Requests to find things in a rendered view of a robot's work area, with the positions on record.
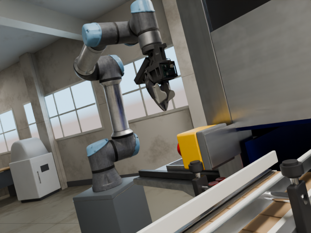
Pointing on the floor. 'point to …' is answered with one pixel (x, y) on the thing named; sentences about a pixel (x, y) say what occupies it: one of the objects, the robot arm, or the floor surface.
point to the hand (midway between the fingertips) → (163, 107)
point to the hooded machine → (33, 170)
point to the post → (209, 76)
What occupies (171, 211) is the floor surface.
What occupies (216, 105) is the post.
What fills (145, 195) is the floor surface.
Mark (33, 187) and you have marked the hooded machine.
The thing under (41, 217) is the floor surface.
